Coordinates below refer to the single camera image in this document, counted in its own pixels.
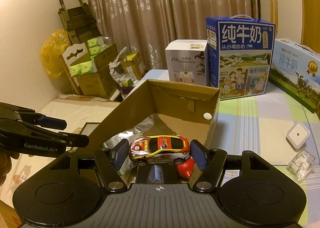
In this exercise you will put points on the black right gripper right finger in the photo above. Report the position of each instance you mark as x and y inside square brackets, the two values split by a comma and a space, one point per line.
[210, 163]

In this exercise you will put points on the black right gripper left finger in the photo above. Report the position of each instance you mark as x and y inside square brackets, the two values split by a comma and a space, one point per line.
[109, 162]

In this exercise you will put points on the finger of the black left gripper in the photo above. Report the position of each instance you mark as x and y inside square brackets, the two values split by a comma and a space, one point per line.
[51, 123]

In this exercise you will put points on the red Doraemon cat figurine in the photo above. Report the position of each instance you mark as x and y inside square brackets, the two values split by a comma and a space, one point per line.
[185, 170]

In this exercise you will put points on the silver green foil pouch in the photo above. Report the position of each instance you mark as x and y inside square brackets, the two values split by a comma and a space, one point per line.
[131, 134]

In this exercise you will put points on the black shaver box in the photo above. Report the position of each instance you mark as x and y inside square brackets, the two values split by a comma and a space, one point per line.
[157, 174]

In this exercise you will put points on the red yellow toy car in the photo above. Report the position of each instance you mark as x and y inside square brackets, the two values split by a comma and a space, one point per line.
[159, 149]

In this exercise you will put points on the person's left hand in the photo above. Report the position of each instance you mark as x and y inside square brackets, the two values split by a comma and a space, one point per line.
[5, 163]

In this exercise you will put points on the dark framed picture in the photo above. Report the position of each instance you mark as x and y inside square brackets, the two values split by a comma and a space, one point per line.
[88, 128]

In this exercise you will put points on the brown cardboard box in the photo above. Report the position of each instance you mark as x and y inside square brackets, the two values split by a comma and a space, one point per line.
[188, 110]

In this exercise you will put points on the cardboard box with tissue packs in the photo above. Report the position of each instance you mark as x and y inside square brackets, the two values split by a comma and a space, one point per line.
[95, 79]

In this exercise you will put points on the yellow plastic bag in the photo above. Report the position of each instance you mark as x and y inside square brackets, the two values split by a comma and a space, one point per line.
[52, 50]

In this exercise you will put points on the white carved wooden board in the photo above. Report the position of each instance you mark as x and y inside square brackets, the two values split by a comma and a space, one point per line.
[72, 58]

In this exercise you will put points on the small clear plastic box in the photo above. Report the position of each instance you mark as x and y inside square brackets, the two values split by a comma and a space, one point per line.
[301, 165]

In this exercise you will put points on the white square night light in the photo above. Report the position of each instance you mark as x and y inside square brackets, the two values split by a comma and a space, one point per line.
[298, 135]

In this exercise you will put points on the small open cardboard box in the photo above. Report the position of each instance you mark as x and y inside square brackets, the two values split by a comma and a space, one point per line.
[127, 69]

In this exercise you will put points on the white humidifier box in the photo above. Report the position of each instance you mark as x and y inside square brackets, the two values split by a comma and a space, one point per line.
[187, 61]

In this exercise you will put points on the blue milk carton box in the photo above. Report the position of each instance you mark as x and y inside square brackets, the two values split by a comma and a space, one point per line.
[240, 51]

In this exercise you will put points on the green light-blue milk carton box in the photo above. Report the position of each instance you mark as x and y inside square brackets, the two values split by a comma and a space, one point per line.
[295, 70]

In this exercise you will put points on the beige curtain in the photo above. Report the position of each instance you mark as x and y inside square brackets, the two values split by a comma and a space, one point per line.
[148, 26]

